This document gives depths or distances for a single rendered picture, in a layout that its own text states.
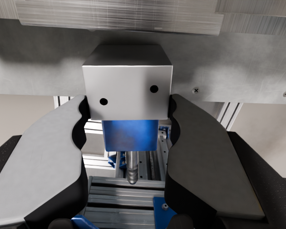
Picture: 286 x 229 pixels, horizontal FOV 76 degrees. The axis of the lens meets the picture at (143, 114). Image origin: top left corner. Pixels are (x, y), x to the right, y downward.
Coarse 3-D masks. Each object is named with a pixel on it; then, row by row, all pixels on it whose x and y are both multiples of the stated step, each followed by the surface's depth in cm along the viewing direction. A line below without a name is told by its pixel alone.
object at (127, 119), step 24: (96, 48) 13; (120, 48) 13; (144, 48) 13; (96, 72) 10; (120, 72) 10; (144, 72) 10; (168, 72) 10; (96, 96) 11; (120, 96) 11; (144, 96) 11; (168, 96) 11; (120, 120) 13; (144, 120) 13; (120, 144) 15; (144, 144) 15
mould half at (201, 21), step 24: (48, 0) 5; (72, 0) 5; (96, 0) 5; (120, 0) 5; (144, 0) 5; (168, 0) 5; (192, 0) 5; (216, 0) 5; (24, 24) 6; (48, 24) 6; (72, 24) 6; (96, 24) 6; (120, 24) 6; (144, 24) 6; (168, 24) 6; (192, 24) 6; (216, 24) 6
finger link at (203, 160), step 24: (192, 120) 9; (216, 120) 9; (192, 144) 7; (216, 144) 7; (168, 168) 6; (192, 168) 6; (216, 168) 6; (240, 168) 6; (168, 192) 6; (192, 192) 6; (216, 192) 6; (240, 192) 6; (192, 216) 6; (216, 216) 5; (240, 216) 5; (264, 216) 5
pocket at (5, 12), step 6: (0, 0) 6; (6, 0) 6; (12, 0) 6; (24, 0) 5; (0, 6) 6; (6, 6) 6; (12, 6) 6; (0, 12) 7; (6, 12) 7; (12, 12) 7; (6, 18) 7; (12, 18) 7; (18, 18) 7
